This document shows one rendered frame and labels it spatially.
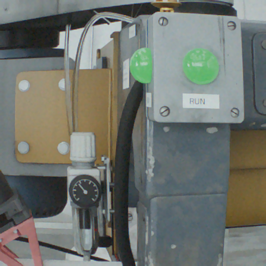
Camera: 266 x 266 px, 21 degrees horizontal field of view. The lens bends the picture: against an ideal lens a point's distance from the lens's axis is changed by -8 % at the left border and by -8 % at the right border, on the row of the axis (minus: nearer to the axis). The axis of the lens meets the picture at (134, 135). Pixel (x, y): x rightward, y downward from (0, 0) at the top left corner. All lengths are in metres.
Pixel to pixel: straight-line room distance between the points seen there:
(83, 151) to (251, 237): 0.22
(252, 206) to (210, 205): 0.32
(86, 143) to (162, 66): 0.27
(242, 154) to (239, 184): 0.07
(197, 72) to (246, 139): 0.34
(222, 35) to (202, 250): 0.19
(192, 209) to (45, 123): 0.40
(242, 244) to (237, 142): 0.14
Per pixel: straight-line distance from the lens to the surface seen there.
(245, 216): 0.97
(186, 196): 0.65
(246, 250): 0.84
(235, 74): 0.60
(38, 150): 1.01
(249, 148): 0.91
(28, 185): 1.06
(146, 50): 0.61
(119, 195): 0.66
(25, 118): 1.01
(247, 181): 0.97
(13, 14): 1.00
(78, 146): 0.85
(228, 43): 0.61
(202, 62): 0.58
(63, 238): 5.87
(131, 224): 0.84
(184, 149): 0.64
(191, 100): 0.60
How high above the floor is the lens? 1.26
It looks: 3 degrees down
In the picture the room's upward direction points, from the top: straight up
